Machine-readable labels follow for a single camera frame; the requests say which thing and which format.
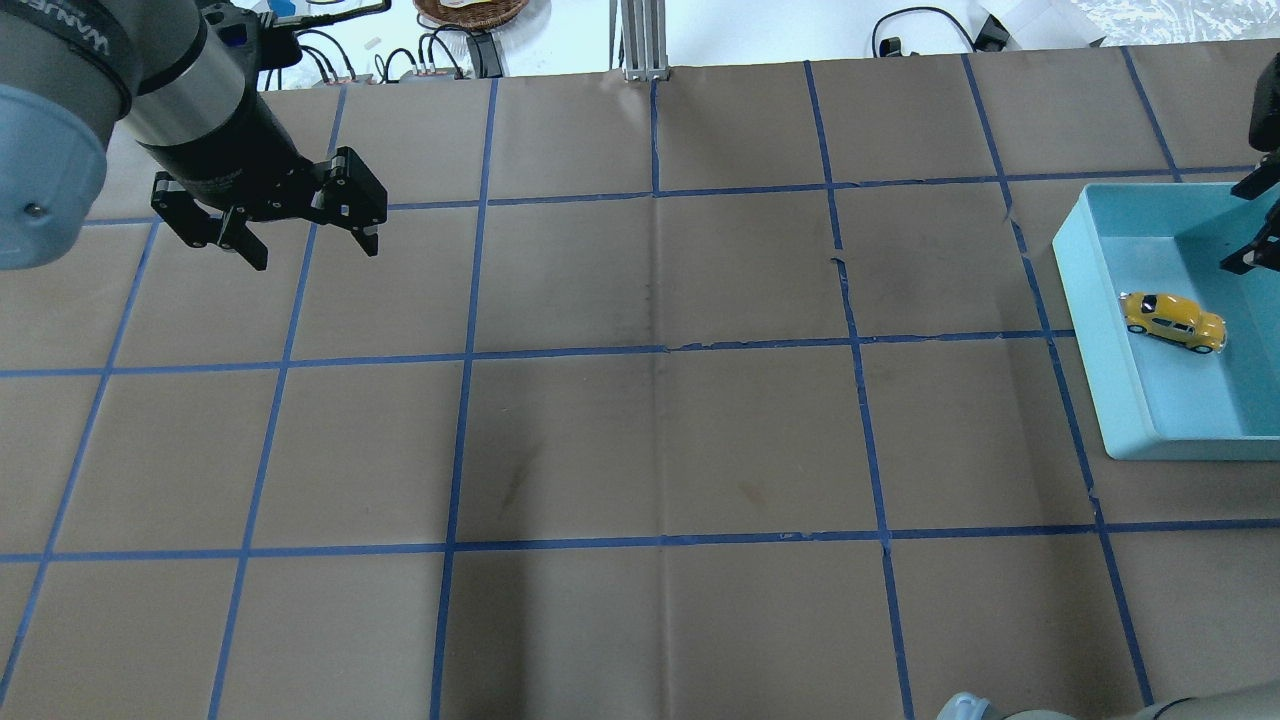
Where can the aluminium frame post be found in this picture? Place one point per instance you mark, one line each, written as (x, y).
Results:
(638, 40)

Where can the wicker snack basket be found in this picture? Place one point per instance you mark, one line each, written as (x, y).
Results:
(482, 15)

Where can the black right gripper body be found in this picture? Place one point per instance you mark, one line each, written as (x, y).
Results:
(1262, 232)

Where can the light blue plastic bin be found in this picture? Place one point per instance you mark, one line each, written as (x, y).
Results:
(1153, 400)

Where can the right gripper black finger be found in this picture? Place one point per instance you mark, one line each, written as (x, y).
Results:
(1259, 181)
(1262, 252)

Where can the brown paper table cover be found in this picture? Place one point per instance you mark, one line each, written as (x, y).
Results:
(593, 436)

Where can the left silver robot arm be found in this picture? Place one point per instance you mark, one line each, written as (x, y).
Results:
(181, 77)

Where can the yellow beetle toy car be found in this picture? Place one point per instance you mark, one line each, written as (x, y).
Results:
(1175, 319)

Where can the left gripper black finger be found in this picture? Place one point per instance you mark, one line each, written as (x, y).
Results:
(367, 237)
(246, 244)

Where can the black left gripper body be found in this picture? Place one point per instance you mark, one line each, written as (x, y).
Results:
(228, 150)

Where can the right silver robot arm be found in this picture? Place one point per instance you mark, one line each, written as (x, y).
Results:
(1036, 568)

